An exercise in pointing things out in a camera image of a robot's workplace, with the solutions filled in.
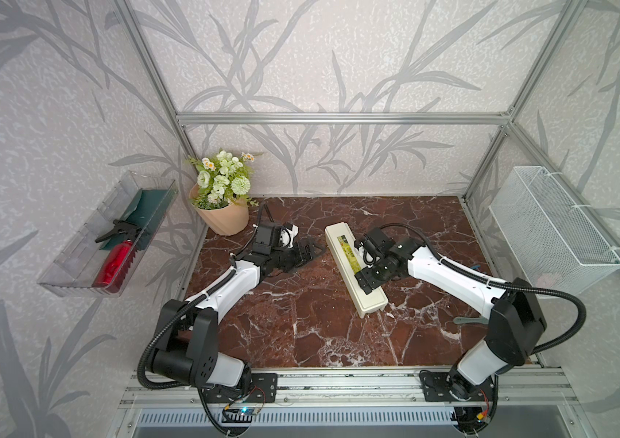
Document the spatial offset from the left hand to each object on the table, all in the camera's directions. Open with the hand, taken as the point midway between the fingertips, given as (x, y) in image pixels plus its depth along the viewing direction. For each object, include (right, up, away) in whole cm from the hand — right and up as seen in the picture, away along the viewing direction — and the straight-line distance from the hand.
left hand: (317, 256), depth 84 cm
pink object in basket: (+61, -5, -12) cm, 62 cm away
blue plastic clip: (+58, -6, +15) cm, 60 cm away
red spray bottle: (-43, +2, -24) cm, 50 cm away
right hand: (+16, -7, +1) cm, 17 cm away
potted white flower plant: (-31, +20, +3) cm, 37 cm away
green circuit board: (-18, -39, -13) cm, 45 cm away
